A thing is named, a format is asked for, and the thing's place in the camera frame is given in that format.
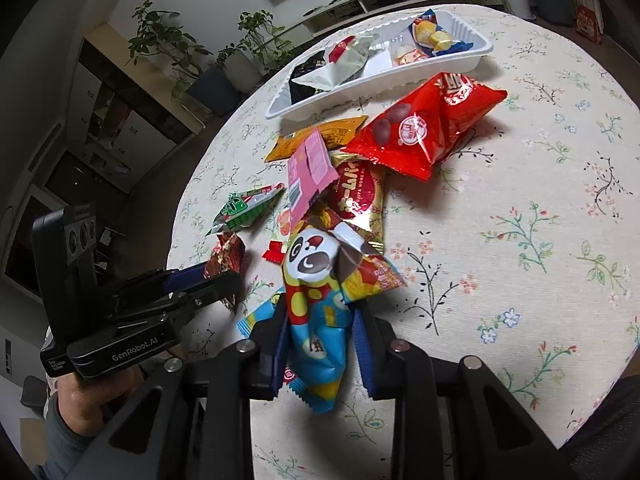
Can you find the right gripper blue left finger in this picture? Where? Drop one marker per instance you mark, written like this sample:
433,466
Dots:
270,334

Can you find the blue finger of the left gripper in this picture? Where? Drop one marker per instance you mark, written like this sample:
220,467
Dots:
177,280
188,301

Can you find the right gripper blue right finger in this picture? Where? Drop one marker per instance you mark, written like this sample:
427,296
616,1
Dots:
372,337

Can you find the red checkered nut packet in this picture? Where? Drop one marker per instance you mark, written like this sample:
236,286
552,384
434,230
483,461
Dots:
227,257

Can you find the blue panda snack bag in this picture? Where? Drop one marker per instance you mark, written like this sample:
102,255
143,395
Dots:
328,266

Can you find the green white snack packet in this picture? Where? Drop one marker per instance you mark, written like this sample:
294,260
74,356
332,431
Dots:
244,208

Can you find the gold red snack packet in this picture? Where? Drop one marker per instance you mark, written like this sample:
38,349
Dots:
357,196

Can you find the pink snack packet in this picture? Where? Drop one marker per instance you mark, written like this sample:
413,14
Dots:
310,173

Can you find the large red snack bag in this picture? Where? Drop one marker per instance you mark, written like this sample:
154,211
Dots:
419,130

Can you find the white red snack packet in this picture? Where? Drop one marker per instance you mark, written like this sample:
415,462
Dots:
340,63

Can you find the blue yellow cake packet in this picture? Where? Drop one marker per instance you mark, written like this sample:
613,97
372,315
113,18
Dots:
432,39

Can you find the person's left hand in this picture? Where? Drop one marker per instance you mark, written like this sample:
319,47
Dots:
80,403

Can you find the small red white packet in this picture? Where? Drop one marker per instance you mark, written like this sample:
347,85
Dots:
275,252

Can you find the floral white tablecloth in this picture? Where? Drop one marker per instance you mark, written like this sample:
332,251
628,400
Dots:
523,250

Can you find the wooden cabinet shelf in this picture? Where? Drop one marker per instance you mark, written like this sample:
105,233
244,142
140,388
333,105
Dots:
122,118

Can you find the white potted plant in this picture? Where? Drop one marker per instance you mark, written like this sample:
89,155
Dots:
262,51

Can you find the left dark potted plant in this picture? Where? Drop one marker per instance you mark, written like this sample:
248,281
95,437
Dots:
205,92

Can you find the white plastic tray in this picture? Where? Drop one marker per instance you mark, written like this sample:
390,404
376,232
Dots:
380,73

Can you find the clear orange cookie packet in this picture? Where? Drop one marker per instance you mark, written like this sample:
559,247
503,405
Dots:
404,51

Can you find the red box on floor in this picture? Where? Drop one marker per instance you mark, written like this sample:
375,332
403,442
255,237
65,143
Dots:
587,24

